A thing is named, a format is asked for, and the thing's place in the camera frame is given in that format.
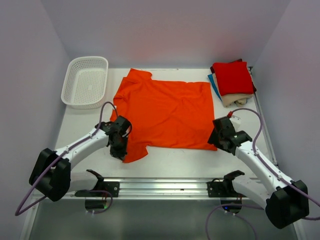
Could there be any orange t shirt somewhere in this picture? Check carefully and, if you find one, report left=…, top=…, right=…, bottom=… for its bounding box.
left=110, top=68, right=217, bottom=163

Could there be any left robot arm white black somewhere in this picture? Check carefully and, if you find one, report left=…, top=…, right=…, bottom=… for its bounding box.
left=29, top=115, right=132, bottom=202

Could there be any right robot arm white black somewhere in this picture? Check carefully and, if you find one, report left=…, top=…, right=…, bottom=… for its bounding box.
left=208, top=116, right=310, bottom=229

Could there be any folded beige t shirt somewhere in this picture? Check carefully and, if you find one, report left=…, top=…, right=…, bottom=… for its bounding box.
left=221, top=93, right=253, bottom=107

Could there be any folded dark red t shirt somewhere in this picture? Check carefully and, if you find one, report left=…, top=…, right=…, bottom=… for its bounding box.
left=233, top=58, right=257, bottom=94

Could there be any folded blue t shirt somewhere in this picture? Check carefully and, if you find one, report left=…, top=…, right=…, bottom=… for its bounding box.
left=207, top=73, right=222, bottom=100

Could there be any white plastic basket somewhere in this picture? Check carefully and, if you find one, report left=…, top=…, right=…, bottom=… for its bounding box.
left=61, top=56, right=109, bottom=110

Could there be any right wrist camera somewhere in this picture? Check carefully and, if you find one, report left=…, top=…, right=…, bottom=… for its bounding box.
left=227, top=111, right=242, bottom=132

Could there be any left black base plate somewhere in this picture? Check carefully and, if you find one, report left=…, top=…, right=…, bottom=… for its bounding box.
left=75, top=181, right=120, bottom=198

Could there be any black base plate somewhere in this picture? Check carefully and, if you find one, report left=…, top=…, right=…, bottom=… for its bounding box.
left=206, top=178, right=239, bottom=198
left=75, top=181, right=120, bottom=198

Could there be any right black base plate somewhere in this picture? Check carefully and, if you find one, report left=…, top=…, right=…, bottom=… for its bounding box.
left=206, top=178, right=239, bottom=198

